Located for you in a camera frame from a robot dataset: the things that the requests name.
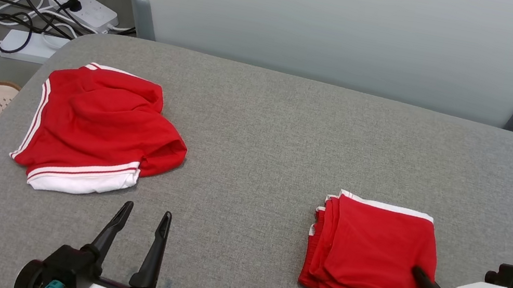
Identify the red shorts white side stripe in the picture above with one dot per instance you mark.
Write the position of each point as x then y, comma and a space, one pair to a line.
365, 247

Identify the red t-shirt white sleeves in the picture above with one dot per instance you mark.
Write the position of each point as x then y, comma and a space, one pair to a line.
101, 127

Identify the white power strip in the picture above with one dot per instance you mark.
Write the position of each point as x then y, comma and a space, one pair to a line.
95, 10
23, 47

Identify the white partition panel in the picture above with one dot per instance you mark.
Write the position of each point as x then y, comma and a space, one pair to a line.
336, 21

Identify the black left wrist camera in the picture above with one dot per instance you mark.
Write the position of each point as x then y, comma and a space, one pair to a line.
66, 263

